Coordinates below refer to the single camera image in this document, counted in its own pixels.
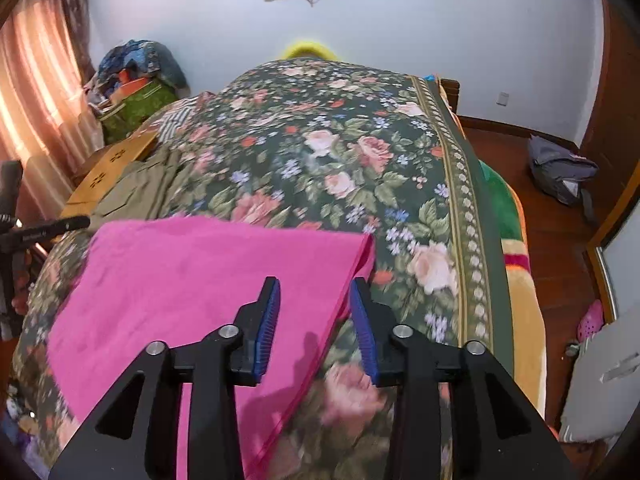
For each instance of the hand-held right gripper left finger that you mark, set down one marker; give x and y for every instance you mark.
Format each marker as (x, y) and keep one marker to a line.
(268, 331)

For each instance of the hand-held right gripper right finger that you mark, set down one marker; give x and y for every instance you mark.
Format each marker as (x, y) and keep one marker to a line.
(363, 331)

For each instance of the pink towel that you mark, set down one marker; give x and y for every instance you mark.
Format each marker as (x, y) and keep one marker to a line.
(170, 290)

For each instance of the colourful plush blanket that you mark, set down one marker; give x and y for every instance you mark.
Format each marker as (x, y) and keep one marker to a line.
(520, 280)

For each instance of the floral bed blanket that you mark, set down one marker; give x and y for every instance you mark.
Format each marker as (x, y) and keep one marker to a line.
(320, 160)

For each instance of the olive green garment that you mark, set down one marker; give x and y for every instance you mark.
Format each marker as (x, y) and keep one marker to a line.
(142, 185)

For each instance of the cardboard box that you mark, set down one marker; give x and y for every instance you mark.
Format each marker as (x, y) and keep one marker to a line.
(107, 172)

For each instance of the pink slipper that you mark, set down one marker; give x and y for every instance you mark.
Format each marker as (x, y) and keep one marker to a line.
(590, 317)

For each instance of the striped cloth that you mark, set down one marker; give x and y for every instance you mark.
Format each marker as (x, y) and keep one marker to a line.
(175, 117)

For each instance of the grey bag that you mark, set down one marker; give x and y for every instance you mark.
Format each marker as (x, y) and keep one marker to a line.
(560, 170)

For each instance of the green patterned box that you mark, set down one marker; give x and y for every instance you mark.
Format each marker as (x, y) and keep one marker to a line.
(137, 107)

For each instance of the black tripod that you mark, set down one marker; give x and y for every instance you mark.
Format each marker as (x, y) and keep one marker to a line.
(25, 240)

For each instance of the yellow pillow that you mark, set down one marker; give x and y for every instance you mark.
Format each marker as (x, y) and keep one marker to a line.
(310, 50)

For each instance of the pile of clothes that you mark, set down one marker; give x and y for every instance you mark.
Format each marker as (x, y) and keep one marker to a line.
(137, 62)

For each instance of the pink curtain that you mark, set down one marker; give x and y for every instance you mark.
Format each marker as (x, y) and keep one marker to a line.
(37, 95)

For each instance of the wooden wardrobe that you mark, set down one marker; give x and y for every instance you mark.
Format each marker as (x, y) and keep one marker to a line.
(620, 105)

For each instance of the wooden bed frame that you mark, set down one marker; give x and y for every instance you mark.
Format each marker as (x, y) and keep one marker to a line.
(449, 91)

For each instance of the wall socket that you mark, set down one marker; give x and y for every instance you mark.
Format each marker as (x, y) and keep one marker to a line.
(502, 98)

